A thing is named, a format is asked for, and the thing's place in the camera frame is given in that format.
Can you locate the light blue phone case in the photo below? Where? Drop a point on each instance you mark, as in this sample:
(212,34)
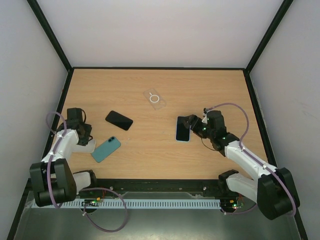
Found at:
(182,141)

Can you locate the black phone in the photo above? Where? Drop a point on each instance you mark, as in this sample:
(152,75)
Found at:
(119,120)

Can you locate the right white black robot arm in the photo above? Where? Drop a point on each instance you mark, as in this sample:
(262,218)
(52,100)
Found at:
(271,188)

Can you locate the blue phone dark screen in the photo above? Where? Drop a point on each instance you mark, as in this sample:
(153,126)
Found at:
(180,132)

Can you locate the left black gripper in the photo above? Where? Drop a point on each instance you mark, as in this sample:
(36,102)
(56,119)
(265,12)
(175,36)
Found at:
(88,128)

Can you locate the clear magsafe phone case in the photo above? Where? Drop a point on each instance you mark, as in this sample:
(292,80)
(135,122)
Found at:
(154,98)

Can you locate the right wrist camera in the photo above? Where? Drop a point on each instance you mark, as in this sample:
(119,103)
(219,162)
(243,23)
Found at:
(205,111)

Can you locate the white slotted cable duct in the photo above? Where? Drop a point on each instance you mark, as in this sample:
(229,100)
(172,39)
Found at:
(211,204)

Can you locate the white translucent phone case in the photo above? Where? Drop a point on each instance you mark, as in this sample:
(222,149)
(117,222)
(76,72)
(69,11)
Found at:
(88,148)

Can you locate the teal phone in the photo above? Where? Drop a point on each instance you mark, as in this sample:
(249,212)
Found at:
(106,149)

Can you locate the black aluminium frame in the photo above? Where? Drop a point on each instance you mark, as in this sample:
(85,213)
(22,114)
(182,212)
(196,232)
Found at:
(285,5)

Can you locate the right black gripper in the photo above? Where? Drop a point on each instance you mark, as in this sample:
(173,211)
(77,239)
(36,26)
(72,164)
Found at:
(195,122)

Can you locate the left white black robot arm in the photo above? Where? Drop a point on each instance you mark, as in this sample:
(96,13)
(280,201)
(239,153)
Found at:
(52,180)

